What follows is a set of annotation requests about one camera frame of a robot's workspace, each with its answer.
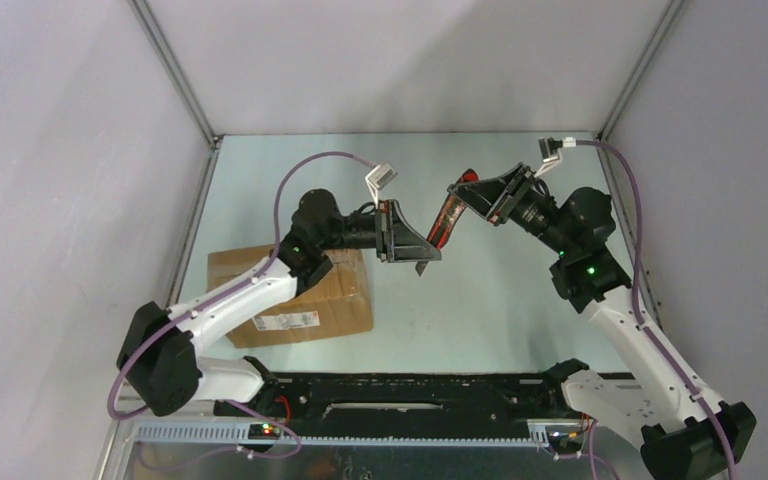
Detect aluminium left corner post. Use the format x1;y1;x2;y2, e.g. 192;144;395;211
128;0;219;149

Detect aluminium corner post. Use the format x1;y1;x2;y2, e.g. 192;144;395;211
128;0;219;149
597;0;688;140

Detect brown cardboard express box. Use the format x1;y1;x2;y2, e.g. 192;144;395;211
226;249;374;348

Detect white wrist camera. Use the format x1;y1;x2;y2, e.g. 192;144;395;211
535;137;577;177
364;163;398;207

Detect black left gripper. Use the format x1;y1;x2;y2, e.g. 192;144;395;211
318;200;440;264

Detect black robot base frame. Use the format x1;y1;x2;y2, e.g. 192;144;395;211
158;357;677;460

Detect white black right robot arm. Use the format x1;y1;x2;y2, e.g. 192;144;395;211
448;165;757;479

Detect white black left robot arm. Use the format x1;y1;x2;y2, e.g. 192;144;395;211
116;189;442;417

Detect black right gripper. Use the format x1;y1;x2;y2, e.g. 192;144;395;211
449;162;576;258

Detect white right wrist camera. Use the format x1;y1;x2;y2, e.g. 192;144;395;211
535;137;577;177

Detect aluminium right corner post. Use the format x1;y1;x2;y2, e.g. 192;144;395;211
597;0;688;140

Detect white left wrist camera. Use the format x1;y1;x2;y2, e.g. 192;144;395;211
364;163;398;207

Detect red black utility knife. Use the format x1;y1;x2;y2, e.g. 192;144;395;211
415;168;479;277

